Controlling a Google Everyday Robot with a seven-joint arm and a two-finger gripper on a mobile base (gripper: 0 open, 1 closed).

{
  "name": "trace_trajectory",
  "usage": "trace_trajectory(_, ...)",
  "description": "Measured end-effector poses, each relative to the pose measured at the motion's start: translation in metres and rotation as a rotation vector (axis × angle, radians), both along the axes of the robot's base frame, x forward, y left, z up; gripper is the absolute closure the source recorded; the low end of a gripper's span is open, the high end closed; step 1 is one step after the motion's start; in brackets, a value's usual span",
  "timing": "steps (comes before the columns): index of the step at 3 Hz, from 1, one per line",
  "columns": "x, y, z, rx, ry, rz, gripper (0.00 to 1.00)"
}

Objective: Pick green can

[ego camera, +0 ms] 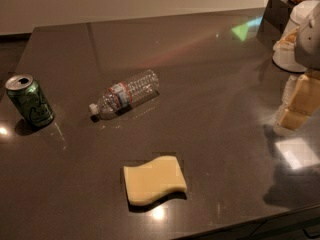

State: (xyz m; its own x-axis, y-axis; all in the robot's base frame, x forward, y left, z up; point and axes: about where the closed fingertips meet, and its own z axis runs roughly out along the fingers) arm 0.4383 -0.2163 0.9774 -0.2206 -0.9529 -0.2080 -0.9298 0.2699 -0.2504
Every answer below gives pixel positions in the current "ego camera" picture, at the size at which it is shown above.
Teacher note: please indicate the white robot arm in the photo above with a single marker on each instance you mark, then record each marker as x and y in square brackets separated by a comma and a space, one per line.
[306, 45]

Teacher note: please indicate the dark box with snacks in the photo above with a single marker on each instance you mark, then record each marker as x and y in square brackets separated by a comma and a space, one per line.
[276, 17]

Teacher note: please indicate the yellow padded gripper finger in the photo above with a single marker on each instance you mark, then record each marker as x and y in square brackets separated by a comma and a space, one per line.
[300, 99]

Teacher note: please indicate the yellow sponge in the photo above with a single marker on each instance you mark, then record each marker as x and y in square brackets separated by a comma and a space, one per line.
[149, 182]

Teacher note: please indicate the green soda can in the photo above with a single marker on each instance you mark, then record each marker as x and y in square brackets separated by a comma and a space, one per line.
[27, 96]

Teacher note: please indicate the clear plastic water bottle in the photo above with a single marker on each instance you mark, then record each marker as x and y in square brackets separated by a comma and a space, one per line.
[125, 94]

